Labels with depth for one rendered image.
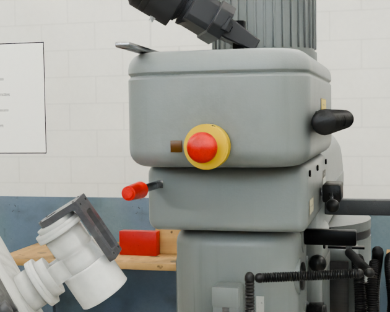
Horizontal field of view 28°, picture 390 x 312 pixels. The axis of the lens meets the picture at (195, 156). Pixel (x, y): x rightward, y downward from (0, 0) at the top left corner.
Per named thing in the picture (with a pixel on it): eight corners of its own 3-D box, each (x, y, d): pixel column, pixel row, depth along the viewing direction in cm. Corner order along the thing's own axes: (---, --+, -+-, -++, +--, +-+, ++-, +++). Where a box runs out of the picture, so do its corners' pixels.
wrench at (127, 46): (137, 46, 99) (137, 40, 99) (107, 47, 100) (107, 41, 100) (177, 59, 123) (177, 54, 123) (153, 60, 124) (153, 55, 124)
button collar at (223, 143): (228, 169, 101) (227, 123, 101) (183, 169, 102) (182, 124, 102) (231, 168, 103) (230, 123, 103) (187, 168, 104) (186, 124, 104)
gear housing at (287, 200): (309, 234, 110) (309, 164, 110) (146, 230, 116) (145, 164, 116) (328, 207, 143) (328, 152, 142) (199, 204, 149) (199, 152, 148)
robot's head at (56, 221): (62, 293, 95) (112, 263, 93) (21, 235, 94) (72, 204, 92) (77, 273, 101) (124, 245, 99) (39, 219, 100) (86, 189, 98)
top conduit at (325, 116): (337, 135, 102) (337, 108, 102) (306, 135, 103) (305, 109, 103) (353, 128, 146) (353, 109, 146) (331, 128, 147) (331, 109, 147)
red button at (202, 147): (215, 163, 98) (215, 132, 98) (184, 163, 99) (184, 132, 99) (221, 161, 101) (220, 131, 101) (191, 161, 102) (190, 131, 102)
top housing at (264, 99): (307, 168, 100) (306, 44, 100) (116, 168, 107) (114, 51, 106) (333, 151, 146) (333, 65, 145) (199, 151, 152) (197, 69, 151)
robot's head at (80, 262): (67, 325, 94) (128, 283, 94) (19, 257, 92) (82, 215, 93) (68, 312, 100) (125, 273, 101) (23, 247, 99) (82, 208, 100)
